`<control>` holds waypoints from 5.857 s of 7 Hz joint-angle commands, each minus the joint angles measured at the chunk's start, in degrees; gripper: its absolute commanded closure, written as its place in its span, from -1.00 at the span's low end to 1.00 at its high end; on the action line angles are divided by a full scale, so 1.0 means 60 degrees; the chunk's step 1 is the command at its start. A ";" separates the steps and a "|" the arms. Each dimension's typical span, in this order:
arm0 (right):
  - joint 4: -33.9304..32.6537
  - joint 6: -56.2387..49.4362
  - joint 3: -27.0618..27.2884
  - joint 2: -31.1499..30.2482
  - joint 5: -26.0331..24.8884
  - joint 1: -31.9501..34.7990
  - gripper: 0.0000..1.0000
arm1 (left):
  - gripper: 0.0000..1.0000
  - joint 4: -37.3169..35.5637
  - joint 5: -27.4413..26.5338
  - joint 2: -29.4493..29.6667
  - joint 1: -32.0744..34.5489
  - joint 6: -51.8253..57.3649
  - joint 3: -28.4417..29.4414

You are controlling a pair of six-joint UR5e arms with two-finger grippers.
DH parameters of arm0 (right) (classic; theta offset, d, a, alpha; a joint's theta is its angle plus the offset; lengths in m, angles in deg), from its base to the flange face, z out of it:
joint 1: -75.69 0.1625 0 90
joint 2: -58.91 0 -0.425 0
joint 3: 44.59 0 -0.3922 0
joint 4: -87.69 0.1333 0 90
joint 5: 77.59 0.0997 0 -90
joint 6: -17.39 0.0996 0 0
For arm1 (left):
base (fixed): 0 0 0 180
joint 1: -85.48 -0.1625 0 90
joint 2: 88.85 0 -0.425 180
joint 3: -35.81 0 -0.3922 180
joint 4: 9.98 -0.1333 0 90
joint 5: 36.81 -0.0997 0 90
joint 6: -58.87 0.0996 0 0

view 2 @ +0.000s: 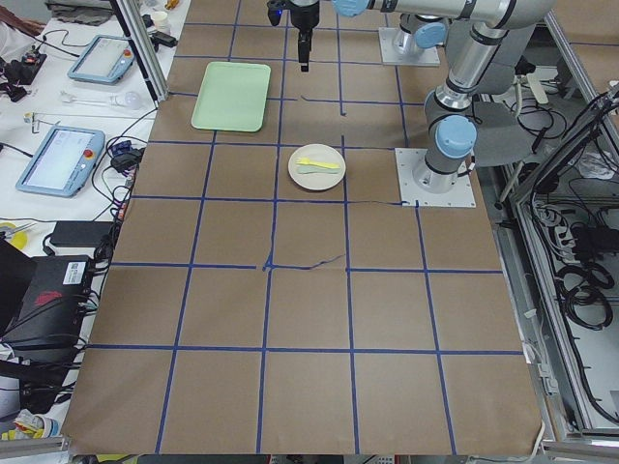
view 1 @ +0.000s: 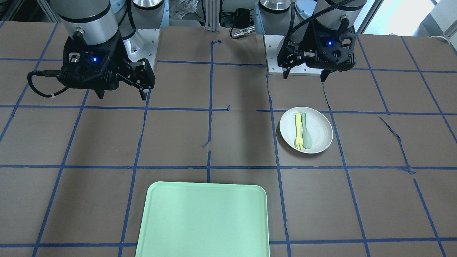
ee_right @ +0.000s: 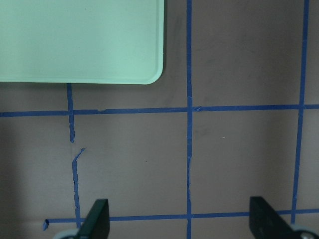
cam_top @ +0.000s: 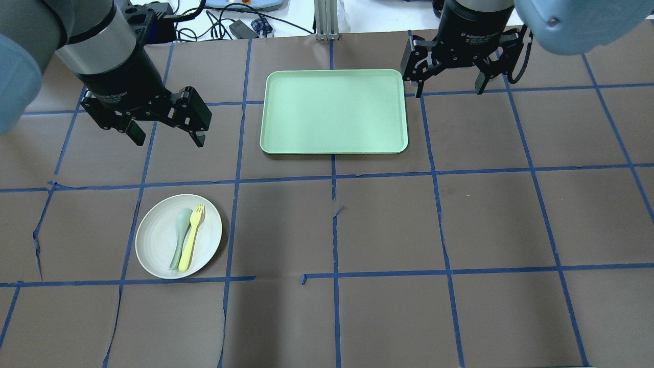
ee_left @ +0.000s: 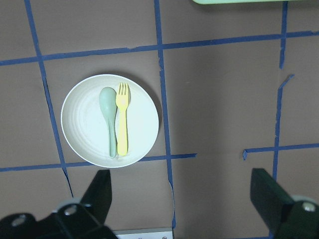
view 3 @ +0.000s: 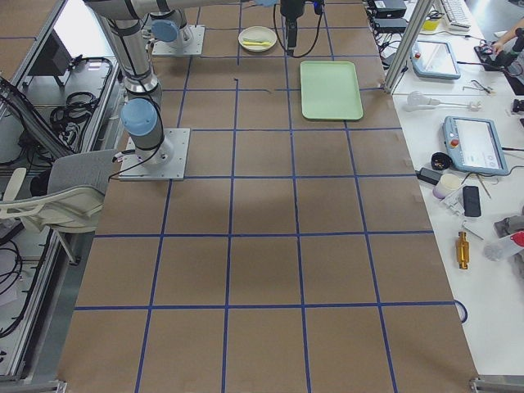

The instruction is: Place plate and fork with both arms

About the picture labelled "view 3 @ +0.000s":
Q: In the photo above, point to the blue teach pendant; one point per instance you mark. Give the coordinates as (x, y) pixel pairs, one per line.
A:
(473, 145)
(435, 60)

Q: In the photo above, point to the aluminium frame post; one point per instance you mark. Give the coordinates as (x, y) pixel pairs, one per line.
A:
(416, 20)

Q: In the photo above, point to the white light bulb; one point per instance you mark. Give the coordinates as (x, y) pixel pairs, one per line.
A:
(418, 101)

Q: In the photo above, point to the black power adapter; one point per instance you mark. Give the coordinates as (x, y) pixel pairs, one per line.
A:
(428, 176)

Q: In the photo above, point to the yellow plastic fork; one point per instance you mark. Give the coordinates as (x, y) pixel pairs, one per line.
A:
(257, 43)

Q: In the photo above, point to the grey office chair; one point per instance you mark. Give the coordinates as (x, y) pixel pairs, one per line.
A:
(75, 194)

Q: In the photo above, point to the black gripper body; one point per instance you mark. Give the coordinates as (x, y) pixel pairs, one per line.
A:
(291, 9)

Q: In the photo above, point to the white paper cup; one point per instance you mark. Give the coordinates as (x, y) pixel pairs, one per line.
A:
(447, 184)

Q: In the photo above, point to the gold metal cylinder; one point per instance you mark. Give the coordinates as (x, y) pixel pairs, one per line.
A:
(462, 250)

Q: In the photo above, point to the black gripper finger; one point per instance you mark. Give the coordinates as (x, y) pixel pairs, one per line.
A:
(290, 36)

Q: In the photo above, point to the far blue teach pendant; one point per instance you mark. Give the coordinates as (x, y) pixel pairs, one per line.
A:
(435, 60)

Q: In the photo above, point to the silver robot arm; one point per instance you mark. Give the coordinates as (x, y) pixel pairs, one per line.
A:
(122, 24)
(171, 28)

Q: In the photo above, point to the light green tray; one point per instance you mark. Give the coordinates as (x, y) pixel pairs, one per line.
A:
(330, 91)

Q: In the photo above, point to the black smartphone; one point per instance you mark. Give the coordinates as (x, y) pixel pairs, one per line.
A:
(471, 202)

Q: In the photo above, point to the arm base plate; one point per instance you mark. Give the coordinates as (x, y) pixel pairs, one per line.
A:
(193, 49)
(168, 163)

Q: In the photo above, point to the near blue teach pendant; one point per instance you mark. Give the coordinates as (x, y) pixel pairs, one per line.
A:
(473, 145)

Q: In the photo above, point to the cream round plate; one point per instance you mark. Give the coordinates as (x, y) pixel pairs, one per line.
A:
(257, 33)

